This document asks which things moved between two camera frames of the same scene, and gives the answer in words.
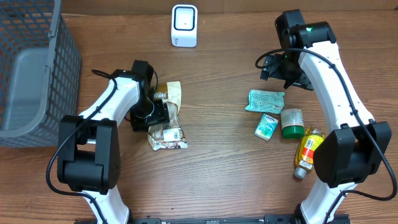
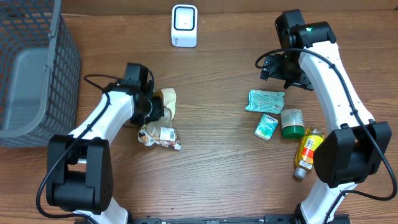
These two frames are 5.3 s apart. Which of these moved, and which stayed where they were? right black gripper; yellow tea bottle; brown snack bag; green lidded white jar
Moved: brown snack bag
Stayed: right black gripper; green lidded white jar; yellow tea bottle
